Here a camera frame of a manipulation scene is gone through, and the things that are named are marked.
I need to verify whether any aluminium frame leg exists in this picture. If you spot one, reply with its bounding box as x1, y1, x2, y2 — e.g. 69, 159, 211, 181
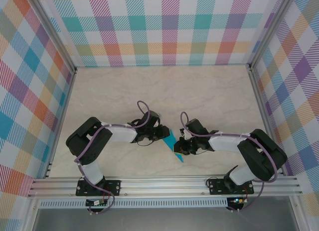
23, 197, 42, 231
289, 196, 311, 231

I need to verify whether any grey metal sheet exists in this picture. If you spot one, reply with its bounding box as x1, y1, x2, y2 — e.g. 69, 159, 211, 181
33, 208, 300, 231

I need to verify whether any aluminium frame upright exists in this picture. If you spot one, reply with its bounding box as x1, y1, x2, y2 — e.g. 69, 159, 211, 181
248, 0, 299, 72
29, 0, 77, 74

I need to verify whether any aluminium side rail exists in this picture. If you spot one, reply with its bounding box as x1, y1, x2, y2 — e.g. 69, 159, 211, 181
245, 64, 287, 177
43, 68, 78, 179

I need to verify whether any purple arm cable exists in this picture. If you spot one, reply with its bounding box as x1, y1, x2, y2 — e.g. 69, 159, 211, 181
180, 111, 279, 213
74, 100, 153, 215

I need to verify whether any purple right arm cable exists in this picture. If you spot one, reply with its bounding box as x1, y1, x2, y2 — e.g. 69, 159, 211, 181
180, 111, 279, 213

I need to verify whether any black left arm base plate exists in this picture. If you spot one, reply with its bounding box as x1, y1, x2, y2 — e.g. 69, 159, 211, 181
76, 180, 122, 197

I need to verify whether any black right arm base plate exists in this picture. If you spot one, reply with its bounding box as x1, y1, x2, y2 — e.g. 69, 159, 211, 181
208, 178, 254, 196

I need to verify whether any slotted grey cable tray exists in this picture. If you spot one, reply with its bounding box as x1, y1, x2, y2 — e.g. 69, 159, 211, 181
39, 200, 229, 209

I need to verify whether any small black circuit board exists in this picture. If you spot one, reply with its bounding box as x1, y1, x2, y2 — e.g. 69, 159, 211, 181
86, 199, 108, 207

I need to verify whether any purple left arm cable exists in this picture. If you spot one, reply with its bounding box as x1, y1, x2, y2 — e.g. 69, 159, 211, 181
74, 100, 153, 215

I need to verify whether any aluminium mounting rail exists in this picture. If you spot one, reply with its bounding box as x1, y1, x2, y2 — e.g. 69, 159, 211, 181
27, 175, 304, 198

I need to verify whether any blue paper sheet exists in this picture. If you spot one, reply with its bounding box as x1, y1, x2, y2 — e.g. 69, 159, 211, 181
163, 128, 186, 164

